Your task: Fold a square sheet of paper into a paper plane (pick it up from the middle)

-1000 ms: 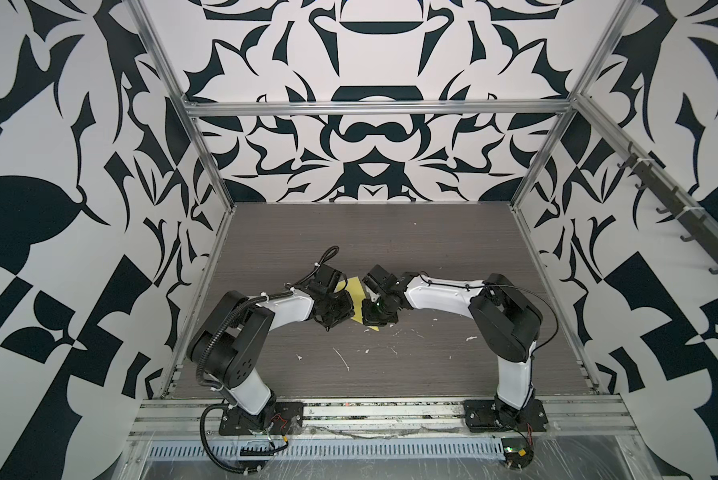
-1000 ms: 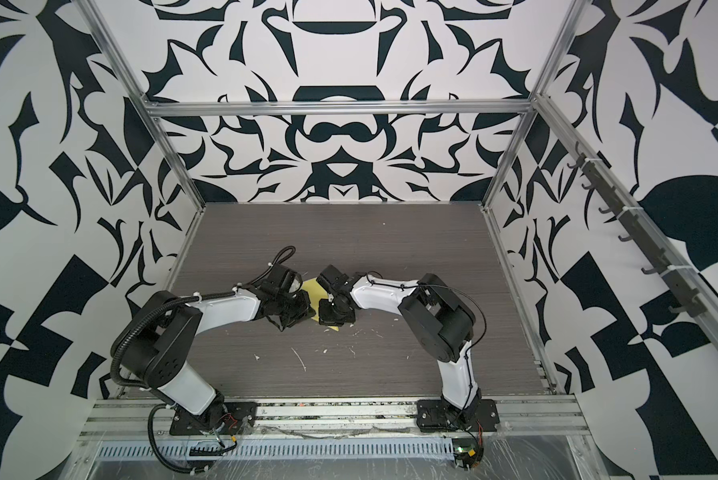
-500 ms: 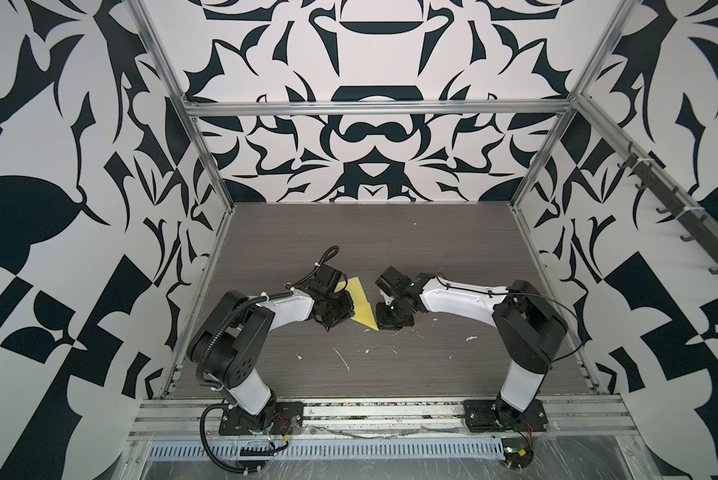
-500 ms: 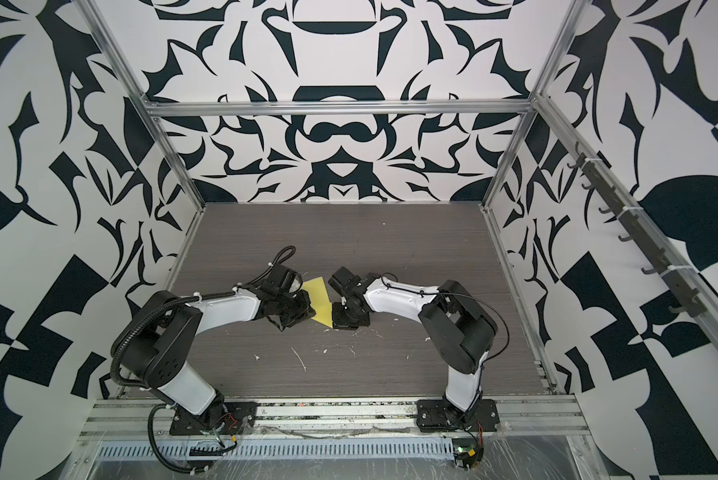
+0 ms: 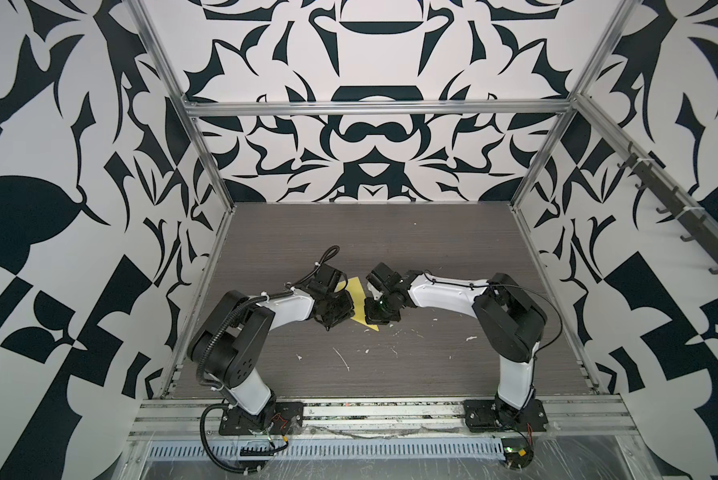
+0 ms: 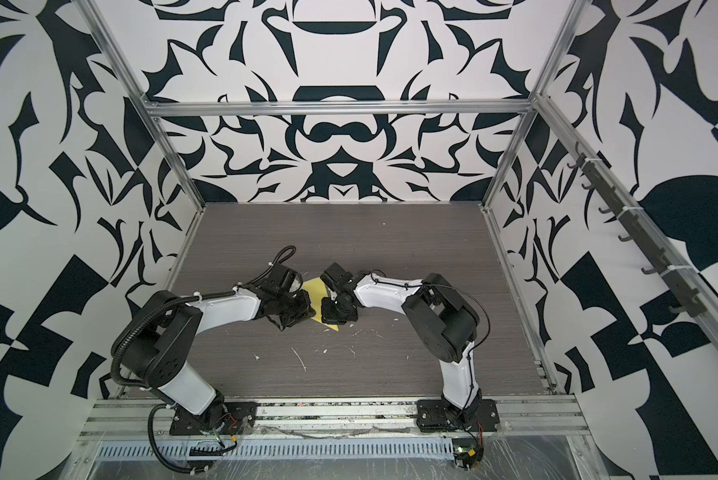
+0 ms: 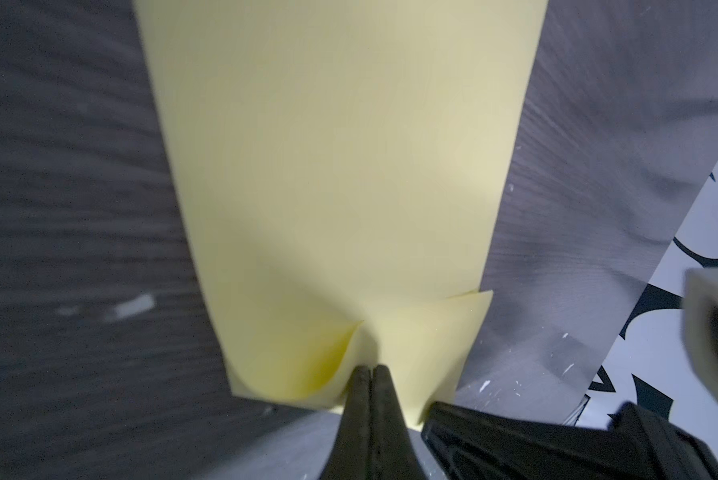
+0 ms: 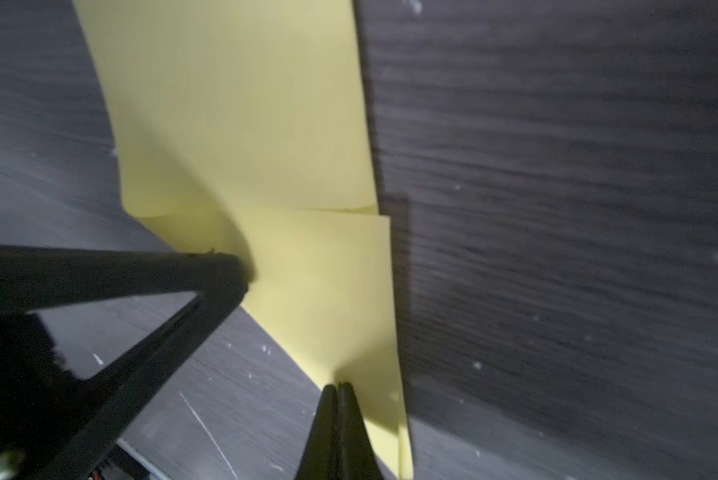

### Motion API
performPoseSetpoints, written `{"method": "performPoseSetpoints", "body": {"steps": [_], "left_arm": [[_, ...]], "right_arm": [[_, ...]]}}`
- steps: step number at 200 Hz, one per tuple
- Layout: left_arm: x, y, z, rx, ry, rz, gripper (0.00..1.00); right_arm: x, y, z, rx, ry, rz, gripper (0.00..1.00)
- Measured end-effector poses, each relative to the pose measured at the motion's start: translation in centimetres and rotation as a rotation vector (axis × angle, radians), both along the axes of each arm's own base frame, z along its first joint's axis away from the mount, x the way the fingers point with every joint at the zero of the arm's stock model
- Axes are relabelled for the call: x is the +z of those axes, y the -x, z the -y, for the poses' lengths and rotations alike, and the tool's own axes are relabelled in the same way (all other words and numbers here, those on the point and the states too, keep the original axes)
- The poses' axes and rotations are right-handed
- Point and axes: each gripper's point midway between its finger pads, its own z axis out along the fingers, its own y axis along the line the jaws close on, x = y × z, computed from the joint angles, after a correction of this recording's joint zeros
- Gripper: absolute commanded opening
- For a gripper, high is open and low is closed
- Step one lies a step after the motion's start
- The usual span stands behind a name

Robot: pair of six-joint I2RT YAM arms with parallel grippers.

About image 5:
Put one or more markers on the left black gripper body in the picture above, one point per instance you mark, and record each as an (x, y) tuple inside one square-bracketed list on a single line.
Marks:
[(339, 308)]

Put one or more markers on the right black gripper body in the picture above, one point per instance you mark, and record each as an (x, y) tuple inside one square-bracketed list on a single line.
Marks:
[(381, 310)]

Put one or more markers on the yellow square paper sheet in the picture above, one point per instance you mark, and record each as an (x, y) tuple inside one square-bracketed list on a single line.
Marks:
[(357, 293)]

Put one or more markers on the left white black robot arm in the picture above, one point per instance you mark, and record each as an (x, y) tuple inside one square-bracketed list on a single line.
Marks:
[(227, 347)]

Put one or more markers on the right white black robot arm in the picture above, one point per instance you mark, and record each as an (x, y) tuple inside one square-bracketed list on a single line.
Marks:
[(511, 320)]

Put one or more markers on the small green-lit electronics box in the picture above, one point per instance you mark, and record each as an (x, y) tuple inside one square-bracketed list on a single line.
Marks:
[(518, 454)]

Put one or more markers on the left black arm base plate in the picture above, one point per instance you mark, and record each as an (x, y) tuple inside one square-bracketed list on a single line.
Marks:
[(262, 417)]

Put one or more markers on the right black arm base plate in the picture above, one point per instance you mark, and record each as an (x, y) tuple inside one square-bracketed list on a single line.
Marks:
[(494, 415)]

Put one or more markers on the white slotted cable duct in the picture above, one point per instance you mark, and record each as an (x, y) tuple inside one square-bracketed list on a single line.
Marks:
[(364, 449)]

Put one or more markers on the aluminium front rail frame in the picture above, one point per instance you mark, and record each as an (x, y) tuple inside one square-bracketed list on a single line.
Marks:
[(563, 415)]

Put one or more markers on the black wall hook rail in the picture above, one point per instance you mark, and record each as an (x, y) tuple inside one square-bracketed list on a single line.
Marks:
[(675, 204)]

